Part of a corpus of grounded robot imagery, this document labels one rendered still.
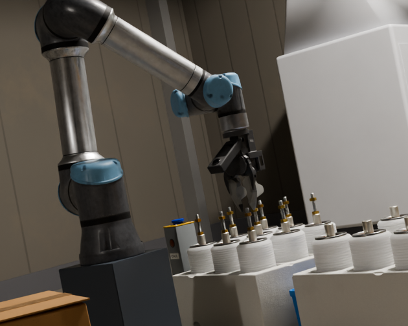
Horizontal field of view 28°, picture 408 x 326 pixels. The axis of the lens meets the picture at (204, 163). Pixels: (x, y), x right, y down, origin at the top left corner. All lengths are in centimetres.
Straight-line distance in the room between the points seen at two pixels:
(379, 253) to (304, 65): 237
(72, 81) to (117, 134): 285
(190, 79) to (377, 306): 68
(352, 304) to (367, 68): 222
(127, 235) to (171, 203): 325
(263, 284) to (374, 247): 38
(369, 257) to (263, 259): 40
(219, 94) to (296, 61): 218
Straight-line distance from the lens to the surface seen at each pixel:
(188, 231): 248
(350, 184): 400
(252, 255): 211
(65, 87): 200
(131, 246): 183
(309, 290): 190
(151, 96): 512
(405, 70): 387
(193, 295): 230
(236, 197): 215
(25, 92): 445
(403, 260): 173
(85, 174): 183
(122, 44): 192
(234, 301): 215
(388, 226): 206
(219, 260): 221
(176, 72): 194
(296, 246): 219
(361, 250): 180
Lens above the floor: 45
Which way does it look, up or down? 1 degrees up
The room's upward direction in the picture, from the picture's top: 11 degrees counter-clockwise
